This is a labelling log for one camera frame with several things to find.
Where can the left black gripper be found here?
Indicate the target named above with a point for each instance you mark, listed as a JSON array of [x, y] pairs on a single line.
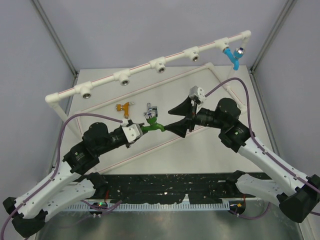
[[128, 145]]

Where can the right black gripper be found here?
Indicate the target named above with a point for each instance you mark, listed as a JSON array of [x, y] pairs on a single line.
[[185, 109]]

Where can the green water faucet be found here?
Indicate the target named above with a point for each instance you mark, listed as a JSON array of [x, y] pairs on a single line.
[[153, 125]]

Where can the white PVC pipe frame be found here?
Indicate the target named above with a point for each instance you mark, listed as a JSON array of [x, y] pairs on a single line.
[[158, 64]]

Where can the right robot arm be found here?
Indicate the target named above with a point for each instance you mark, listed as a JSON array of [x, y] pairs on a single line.
[[295, 193]]

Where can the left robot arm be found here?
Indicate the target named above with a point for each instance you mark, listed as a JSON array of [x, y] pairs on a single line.
[[67, 183]]

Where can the chrome water faucet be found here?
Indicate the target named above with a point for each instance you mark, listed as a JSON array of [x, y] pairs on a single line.
[[151, 108]]

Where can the orange water faucet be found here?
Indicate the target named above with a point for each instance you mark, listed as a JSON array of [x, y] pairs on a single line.
[[124, 108]]

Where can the blue water faucet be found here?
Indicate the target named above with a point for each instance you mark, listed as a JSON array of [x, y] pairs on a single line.
[[234, 56]]

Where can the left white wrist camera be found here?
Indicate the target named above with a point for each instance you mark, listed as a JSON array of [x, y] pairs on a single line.
[[132, 131]]

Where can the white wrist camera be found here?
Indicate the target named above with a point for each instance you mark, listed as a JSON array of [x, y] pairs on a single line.
[[197, 94], [132, 131]]

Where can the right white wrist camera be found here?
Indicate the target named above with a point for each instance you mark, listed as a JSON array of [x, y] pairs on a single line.
[[197, 94]]

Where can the white slotted cable duct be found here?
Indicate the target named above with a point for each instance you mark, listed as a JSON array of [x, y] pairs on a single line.
[[184, 206]]

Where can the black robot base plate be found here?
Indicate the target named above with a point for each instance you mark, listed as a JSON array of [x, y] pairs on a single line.
[[168, 189]]

